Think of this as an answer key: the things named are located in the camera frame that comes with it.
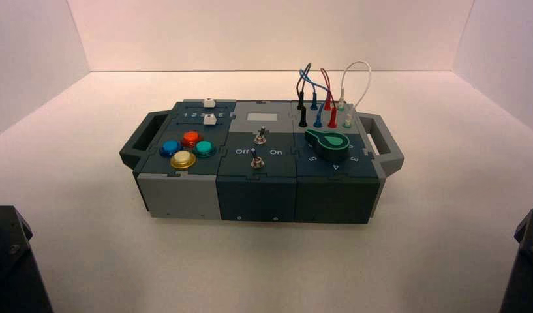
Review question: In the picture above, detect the blue round push button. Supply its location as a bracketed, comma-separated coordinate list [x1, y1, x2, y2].
[159, 139, 183, 158]

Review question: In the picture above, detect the orange round push button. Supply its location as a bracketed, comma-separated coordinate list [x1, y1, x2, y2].
[181, 130, 202, 149]

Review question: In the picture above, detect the black jumper cable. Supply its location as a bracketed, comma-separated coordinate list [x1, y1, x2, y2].
[295, 62, 312, 128]

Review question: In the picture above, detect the yellow round push button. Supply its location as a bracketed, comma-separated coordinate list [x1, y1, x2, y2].
[170, 150, 197, 170]

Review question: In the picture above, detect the white jumper cable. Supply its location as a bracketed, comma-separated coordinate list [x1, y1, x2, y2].
[337, 60, 373, 129]

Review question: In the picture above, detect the blue jumper cable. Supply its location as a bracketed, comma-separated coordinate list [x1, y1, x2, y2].
[298, 65, 332, 129]

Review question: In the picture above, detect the red jumper cable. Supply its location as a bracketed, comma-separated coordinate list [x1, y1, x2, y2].
[320, 67, 339, 130]

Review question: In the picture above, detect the green rotary selector knob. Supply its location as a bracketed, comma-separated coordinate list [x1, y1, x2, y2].
[304, 128, 351, 162]

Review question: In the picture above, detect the green round push button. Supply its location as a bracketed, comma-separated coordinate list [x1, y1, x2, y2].
[192, 140, 217, 158]

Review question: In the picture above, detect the grey and teal control box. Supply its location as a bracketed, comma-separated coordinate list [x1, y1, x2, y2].
[119, 100, 405, 226]

